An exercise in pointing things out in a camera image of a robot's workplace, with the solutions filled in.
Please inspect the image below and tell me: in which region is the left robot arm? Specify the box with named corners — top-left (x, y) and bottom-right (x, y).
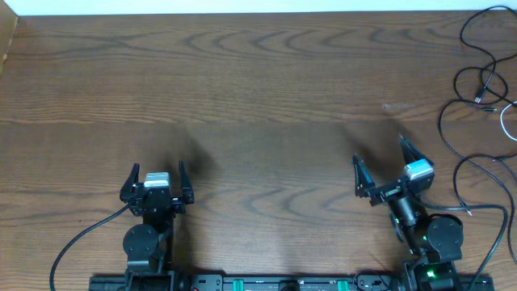
top-left (120, 162), bottom-right (195, 290)

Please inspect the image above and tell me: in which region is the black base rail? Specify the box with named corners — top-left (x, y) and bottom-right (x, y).
top-left (88, 270), bottom-right (494, 291)

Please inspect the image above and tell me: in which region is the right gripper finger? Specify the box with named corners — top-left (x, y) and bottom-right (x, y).
top-left (399, 135), bottom-right (433, 167)
top-left (352, 154), bottom-right (376, 198)

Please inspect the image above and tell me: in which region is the white USB cable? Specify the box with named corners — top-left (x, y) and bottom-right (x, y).
top-left (499, 100), bottom-right (517, 142)

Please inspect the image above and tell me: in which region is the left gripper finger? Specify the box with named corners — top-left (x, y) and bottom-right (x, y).
top-left (179, 161), bottom-right (194, 202)
top-left (120, 163), bottom-right (140, 196)

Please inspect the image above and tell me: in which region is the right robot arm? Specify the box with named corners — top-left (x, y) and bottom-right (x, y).
top-left (352, 137), bottom-right (464, 291)

